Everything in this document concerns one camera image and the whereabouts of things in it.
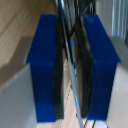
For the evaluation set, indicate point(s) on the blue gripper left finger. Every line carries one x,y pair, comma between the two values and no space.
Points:
43,66

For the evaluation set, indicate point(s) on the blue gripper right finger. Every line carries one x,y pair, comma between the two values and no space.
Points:
98,66

